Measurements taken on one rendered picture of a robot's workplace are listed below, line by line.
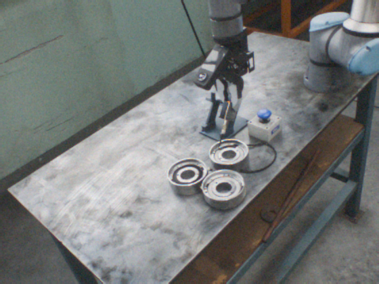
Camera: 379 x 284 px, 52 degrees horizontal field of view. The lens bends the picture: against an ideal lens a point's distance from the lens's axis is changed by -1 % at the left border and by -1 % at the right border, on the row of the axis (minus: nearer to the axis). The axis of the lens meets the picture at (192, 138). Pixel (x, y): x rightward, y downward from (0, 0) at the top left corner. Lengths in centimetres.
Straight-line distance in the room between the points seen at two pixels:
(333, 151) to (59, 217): 95
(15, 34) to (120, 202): 153
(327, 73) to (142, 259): 81
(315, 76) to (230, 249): 61
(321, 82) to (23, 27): 166
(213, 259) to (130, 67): 190
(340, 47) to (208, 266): 72
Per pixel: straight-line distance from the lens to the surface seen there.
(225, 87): 102
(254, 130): 113
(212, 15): 93
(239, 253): 118
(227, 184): 97
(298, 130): 117
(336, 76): 132
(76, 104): 264
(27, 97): 247
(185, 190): 97
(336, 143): 152
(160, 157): 113
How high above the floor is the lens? 150
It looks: 36 degrees down
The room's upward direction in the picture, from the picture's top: 11 degrees counter-clockwise
